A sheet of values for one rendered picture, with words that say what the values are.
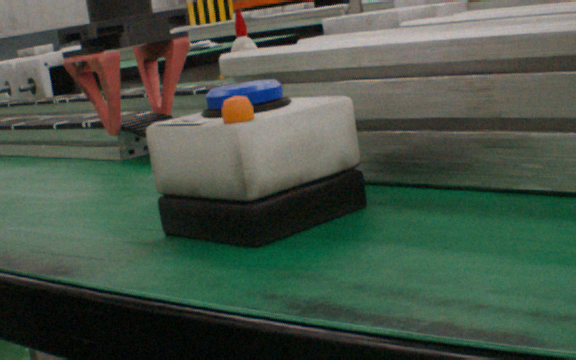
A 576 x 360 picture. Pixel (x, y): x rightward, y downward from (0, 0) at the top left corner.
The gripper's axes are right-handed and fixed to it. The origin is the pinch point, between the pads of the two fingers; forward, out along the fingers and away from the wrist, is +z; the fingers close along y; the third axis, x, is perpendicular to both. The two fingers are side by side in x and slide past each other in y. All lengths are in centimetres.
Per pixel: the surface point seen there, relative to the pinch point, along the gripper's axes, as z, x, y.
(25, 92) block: 0, 81, 28
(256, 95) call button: -3.7, -33.3, -13.7
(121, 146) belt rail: 2.1, 1.2, -1.4
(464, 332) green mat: 3, -51, -21
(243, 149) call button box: -1.6, -35.4, -16.7
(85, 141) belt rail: 1.7, 7.7, -1.4
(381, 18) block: -5.7, -17.5, 14.0
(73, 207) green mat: 3.2, -13.5, -14.8
